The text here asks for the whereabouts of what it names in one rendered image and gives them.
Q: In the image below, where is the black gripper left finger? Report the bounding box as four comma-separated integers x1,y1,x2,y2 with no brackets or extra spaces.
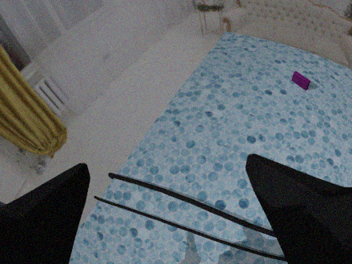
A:
0,163,90,264

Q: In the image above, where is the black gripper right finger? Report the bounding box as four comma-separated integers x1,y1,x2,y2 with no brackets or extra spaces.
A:
246,154,352,264

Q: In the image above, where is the purple rectangular bar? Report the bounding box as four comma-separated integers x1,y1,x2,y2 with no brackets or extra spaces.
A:
292,71,310,90

